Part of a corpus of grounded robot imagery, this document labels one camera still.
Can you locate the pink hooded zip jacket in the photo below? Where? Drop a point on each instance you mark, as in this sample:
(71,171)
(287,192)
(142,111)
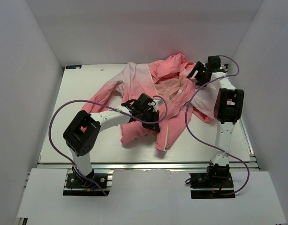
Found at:
(166,78)

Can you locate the blue label sticker left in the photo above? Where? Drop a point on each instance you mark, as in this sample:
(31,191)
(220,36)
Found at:
(73,67)

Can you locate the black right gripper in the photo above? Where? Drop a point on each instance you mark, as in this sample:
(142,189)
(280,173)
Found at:
(202,82)

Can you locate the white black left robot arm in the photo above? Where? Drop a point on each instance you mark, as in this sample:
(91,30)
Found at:
(82,132)

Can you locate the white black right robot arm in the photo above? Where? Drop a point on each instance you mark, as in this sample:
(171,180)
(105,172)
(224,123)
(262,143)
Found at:
(213,79)

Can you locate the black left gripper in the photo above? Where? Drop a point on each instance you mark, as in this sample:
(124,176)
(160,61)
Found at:
(155,127)

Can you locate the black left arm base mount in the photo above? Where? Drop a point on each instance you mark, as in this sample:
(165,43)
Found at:
(97,184)

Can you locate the aluminium table frame rail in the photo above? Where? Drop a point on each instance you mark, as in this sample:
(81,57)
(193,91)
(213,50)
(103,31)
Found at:
(183,166)

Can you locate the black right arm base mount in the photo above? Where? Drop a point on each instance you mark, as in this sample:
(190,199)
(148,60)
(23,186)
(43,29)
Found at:
(203,188)

